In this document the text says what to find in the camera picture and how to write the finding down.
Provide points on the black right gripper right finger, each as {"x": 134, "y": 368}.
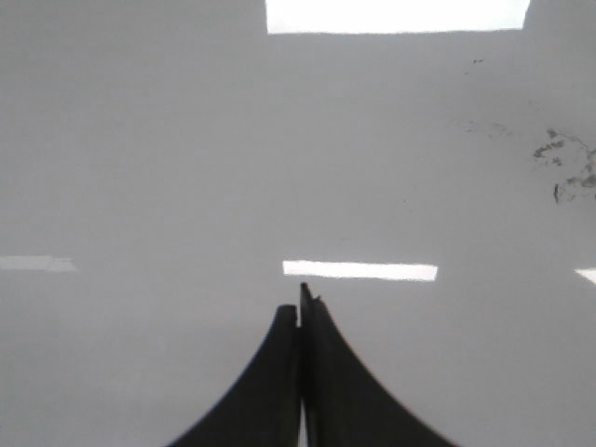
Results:
{"x": 344, "y": 403}

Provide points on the white whiteboard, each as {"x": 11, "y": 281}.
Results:
{"x": 161, "y": 160}

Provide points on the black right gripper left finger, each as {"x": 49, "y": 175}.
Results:
{"x": 263, "y": 406}

